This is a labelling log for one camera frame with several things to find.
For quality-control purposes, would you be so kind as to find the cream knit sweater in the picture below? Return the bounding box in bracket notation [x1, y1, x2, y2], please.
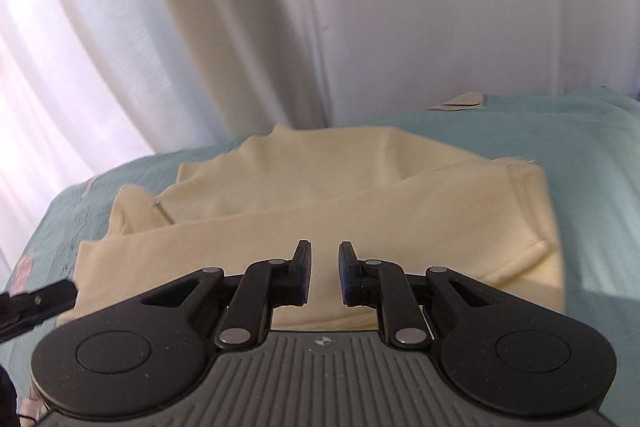
[62, 126, 564, 331]

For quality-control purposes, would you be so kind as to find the white sheer curtain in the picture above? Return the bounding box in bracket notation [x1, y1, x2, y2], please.
[1, 0, 639, 275]

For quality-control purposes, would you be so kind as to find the teal mushroom print bedsheet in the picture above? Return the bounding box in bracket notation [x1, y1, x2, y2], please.
[3, 88, 639, 426]

